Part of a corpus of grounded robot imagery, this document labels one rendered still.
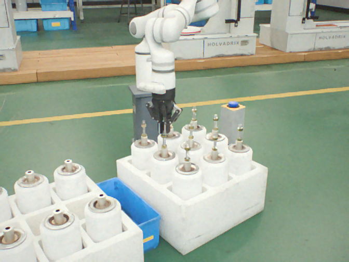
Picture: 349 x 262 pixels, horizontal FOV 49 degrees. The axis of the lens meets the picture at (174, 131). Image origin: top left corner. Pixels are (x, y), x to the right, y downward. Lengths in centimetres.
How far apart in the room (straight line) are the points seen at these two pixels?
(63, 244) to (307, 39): 330
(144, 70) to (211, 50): 177
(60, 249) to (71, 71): 230
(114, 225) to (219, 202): 38
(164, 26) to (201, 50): 233
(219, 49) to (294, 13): 81
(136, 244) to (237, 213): 43
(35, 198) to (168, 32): 61
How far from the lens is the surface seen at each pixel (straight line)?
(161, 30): 112
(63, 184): 122
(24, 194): 119
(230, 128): 155
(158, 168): 125
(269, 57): 366
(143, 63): 175
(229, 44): 353
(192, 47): 340
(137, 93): 175
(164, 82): 115
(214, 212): 126
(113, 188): 144
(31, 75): 319
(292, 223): 144
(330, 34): 407
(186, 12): 123
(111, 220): 103
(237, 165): 132
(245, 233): 136
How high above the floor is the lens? 83
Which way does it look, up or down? 23 degrees down
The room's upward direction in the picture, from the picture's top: straight up
